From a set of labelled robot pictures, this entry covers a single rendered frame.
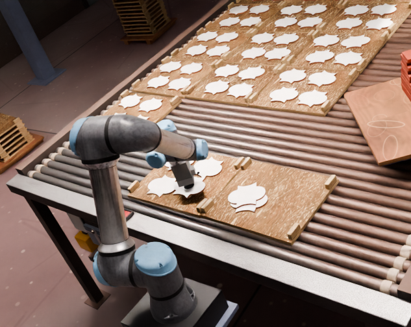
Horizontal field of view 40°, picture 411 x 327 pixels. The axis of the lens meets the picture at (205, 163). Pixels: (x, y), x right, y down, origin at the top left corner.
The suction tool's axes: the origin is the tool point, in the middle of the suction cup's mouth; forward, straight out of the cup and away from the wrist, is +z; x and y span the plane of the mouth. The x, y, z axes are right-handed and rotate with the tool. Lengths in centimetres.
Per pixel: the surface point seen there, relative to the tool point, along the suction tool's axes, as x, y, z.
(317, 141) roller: -55, 14, 6
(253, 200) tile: -23.7, -15.9, 2.1
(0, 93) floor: 241, 412, 96
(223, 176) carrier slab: -13.4, 6.1, 3.7
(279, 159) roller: -37.5, 9.0, 5.6
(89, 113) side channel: 55, 97, 2
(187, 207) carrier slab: 2.4, -7.3, 3.8
